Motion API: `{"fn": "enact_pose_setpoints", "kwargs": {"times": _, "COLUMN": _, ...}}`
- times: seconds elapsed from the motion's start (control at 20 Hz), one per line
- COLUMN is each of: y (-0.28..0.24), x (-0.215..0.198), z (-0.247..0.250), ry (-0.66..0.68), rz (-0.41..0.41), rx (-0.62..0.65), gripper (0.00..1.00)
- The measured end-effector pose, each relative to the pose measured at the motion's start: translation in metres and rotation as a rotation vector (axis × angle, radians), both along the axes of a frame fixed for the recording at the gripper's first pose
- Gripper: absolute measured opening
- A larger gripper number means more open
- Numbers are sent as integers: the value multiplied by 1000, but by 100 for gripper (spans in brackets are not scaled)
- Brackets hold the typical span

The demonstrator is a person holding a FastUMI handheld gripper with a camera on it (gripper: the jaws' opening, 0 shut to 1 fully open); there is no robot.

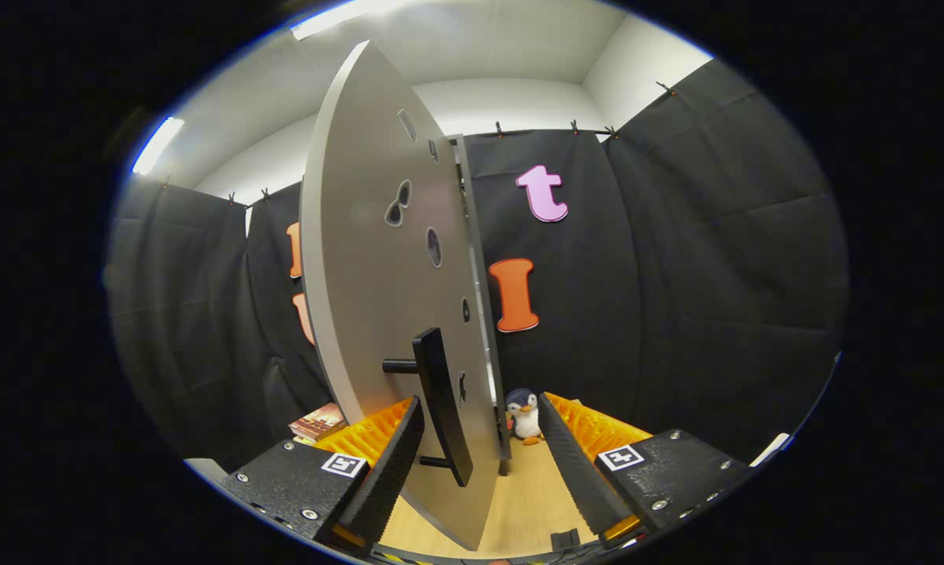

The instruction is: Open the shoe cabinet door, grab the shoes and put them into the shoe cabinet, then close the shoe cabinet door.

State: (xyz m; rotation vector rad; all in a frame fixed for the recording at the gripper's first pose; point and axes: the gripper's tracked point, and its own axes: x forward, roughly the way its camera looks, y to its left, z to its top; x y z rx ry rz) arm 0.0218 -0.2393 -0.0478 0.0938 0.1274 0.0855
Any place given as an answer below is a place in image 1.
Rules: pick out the beige shoe cabinet door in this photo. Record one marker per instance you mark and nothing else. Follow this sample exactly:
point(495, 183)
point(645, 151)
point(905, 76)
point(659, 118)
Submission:
point(362, 275)

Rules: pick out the dark grey shoe cabinet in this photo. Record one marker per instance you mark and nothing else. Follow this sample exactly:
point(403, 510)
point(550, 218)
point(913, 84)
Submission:
point(475, 235)

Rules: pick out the black backdrop cloth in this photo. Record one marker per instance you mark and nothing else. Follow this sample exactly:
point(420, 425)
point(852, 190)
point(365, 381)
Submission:
point(676, 314)

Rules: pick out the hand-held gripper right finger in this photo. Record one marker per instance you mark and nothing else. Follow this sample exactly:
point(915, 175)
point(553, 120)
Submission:
point(577, 471)

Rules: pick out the brown book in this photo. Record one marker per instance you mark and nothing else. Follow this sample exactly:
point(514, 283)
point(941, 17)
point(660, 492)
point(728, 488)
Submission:
point(318, 424)

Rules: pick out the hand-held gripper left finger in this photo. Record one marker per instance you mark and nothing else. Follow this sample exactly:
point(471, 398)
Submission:
point(393, 479)

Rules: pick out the narrow ceiling light strip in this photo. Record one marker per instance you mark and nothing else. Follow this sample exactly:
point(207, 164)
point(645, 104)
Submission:
point(158, 146)

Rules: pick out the small black block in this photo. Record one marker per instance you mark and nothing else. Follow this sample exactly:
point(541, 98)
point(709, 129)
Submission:
point(564, 540)

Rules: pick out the penguin plush toy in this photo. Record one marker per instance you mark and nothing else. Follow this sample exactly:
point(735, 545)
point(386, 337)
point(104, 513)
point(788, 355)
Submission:
point(526, 420)

